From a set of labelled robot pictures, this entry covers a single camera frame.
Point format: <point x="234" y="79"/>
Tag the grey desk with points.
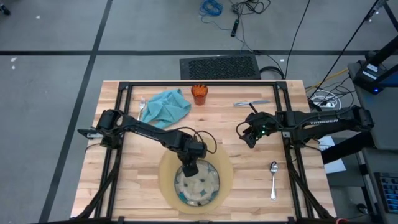
<point x="385" y="124"/>

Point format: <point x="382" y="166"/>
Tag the orange faceted plastic cup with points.
<point x="199" y="95"/>

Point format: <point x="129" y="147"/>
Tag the white power strip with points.
<point x="326" y="102"/>

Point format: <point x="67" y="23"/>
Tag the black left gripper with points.
<point x="194" y="152"/>

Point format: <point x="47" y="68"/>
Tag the silver spoon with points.
<point x="274" y="168"/>

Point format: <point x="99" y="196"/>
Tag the black aluminium table frame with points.
<point x="202" y="83"/>

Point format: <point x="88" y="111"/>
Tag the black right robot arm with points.
<point x="326" y="121"/>

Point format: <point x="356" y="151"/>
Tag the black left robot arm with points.
<point x="149" y="132"/>

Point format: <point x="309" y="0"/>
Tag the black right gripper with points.
<point x="262" y="124"/>

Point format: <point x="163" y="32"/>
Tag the black perforated floor mat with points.
<point x="217" y="67"/>

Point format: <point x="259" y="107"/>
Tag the patterned ceramic bowl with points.
<point x="199" y="189"/>

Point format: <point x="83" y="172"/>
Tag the black device with blue light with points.
<point x="367" y="73"/>

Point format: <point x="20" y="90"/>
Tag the white paper sheet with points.
<point x="335" y="166"/>

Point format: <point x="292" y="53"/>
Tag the silver fork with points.
<point x="142" y="104"/>

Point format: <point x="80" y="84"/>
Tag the teal cloth napkin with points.
<point x="164" y="107"/>

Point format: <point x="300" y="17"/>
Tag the silver table knife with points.
<point x="252" y="103"/>

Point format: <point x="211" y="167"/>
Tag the black diagonal mast beam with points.
<point x="348" y="146"/>
<point x="387" y="51"/>

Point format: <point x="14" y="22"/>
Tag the black keyboard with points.
<point x="390" y="193"/>

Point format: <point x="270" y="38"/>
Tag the black caster wheel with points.
<point x="4" y="9"/>

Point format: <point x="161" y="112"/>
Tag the round woven straw placemat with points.
<point x="227" y="174"/>

